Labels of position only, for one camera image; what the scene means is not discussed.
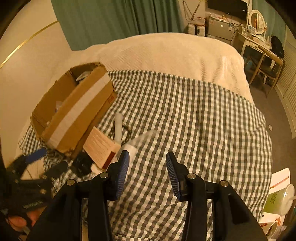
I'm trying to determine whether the white oval vanity mirror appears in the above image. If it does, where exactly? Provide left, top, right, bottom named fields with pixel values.
left=247, top=9, right=266, bottom=35

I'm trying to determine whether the small tan carton box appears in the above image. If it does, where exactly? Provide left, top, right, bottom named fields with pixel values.
left=83, top=127, right=121, bottom=170

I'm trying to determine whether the grey cabinet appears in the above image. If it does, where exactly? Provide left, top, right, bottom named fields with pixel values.
left=206, top=17, right=234, bottom=45

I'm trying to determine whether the green curtain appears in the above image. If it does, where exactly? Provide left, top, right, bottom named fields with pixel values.
left=51, top=0, right=184, bottom=51

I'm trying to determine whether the white louvered closet door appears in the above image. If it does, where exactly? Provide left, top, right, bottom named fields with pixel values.
left=275, top=27, right=295, bottom=138

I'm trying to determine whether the white tube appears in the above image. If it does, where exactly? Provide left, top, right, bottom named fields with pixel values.
left=114, top=113, right=122, bottom=144

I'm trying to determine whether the checkered grey white cloth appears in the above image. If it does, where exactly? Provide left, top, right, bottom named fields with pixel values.
left=18, top=69, right=273, bottom=241

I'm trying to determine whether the wooden dressing table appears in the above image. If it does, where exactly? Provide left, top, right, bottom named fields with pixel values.
left=233, top=33, right=285, bottom=95

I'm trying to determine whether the black bag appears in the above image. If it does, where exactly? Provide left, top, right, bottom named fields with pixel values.
left=271, top=36, right=285, bottom=58

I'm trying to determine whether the black flat television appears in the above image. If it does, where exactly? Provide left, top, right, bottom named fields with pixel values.
left=207, top=0, right=248, bottom=20

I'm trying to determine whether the cream white bed blanket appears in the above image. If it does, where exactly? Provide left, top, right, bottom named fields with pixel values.
left=46, top=33, right=253, bottom=102

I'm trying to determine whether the brown cardboard box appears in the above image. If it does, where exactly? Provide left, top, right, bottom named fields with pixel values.
left=31, top=62, right=117, bottom=159

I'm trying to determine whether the person's left hand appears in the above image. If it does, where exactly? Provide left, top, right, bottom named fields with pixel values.
left=8, top=207, right=46, bottom=232

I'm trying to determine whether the white plastic bottle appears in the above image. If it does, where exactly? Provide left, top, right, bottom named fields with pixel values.
left=116, top=138, right=142, bottom=161

